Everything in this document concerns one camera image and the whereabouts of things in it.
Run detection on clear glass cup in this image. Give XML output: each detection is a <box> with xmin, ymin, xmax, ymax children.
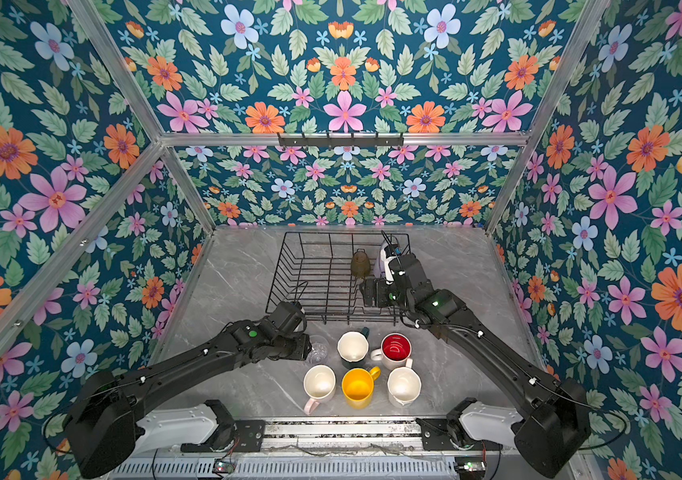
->
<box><xmin>306</xmin><ymin>335</ymin><xmax>330</xmax><ymax>365</ymax></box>

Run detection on black hook rail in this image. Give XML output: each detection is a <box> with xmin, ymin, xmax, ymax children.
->
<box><xmin>277</xmin><ymin>133</ymin><xmax>405</xmax><ymax>148</ymax></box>

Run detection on black wire dish rack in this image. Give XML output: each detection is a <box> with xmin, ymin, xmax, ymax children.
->
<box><xmin>265</xmin><ymin>230</ymin><xmax>411</xmax><ymax>325</ymax></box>

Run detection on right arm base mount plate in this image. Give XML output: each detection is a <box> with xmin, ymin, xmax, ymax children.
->
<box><xmin>416</xmin><ymin>417</ymin><xmax>503</xmax><ymax>451</ymax></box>

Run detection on yellow mug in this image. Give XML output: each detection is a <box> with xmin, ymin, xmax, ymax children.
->
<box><xmin>341</xmin><ymin>367</ymin><xmax>381</xmax><ymax>410</ymax></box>

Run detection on aluminium frame post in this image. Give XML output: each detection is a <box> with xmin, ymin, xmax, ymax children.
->
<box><xmin>69</xmin><ymin>1</ymin><xmax>215</xmax><ymax>235</ymax></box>
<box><xmin>485</xmin><ymin>0</ymin><xmax>610</xmax><ymax>237</ymax></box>

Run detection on amber textured glass cup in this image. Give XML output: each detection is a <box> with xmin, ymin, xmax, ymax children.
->
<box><xmin>350</xmin><ymin>248</ymin><xmax>372</xmax><ymax>280</ymax></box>

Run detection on aluminium frame post right rear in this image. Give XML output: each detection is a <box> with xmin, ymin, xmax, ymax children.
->
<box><xmin>485</xmin><ymin>0</ymin><xmax>610</xmax><ymax>237</ymax></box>

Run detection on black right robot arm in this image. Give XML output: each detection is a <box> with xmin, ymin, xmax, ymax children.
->
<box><xmin>350</xmin><ymin>248</ymin><xmax>592</xmax><ymax>479</ymax></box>

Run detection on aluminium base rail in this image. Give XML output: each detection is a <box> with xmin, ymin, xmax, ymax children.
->
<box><xmin>106</xmin><ymin>415</ymin><xmax>594</xmax><ymax>480</ymax></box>

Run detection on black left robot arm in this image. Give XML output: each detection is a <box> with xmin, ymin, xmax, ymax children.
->
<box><xmin>63</xmin><ymin>301</ymin><xmax>311</xmax><ymax>479</ymax></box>

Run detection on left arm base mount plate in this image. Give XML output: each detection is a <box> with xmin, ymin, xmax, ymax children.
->
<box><xmin>180</xmin><ymin>420</ymin><xmax>266</xmax><ymax>454</ymax></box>

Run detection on cream mug pink handle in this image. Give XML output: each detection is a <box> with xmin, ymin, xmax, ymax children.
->
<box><xmin>303</xmin><ymin>365</ymin><xmax>336</xmax><ymax>415</ymax></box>

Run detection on lilac plastic cup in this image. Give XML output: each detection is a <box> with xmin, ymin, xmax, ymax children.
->
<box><xmin>374</xmin><ymin>243</ymin><xmax>396</xmax><ymax>282</ymax></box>

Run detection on white mug red inside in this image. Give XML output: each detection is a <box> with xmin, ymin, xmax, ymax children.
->
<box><xmin>369</xmin><ymin>333</ymin><xmax>412</xmax><ymax>370</ymax></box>

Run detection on aluminium frame post left rear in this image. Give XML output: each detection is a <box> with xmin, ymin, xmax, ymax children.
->
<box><xmin>69</xmin><ymin>1</ymin><xmax>215</xmax><ymax>235</ymax></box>

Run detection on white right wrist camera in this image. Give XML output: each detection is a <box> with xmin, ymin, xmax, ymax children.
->
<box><xmin>377</xmin><ymin>242</ymin><xmax>398</xmax><ymax>283</ymax></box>

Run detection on dark green mug white inside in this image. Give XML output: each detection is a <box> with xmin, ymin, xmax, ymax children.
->
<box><xmin>336</xmin><ymin>327</ymin><xmax>370</xmax><ymax>369</ymax></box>

